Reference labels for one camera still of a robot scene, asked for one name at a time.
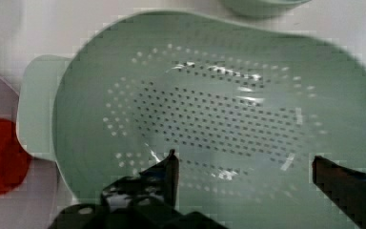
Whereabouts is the green plastic strainer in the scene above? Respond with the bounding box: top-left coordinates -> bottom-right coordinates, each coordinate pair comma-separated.
17,10 -> 366,229

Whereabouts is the grey round plate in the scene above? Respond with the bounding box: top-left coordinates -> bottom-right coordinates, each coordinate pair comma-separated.
0,77 -> 57,229

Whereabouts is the green mug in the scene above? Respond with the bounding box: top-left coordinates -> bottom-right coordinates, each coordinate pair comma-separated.
220,0 -> 311,18

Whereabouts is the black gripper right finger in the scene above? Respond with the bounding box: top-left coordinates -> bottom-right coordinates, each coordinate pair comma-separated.
312,156 -> 366,229

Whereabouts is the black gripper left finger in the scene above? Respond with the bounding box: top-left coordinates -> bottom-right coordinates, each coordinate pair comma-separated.
100,149 -> 179,210

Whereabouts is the red ketchup bottle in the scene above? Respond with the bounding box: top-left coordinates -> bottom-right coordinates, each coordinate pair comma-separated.
0,118 -> 31,196

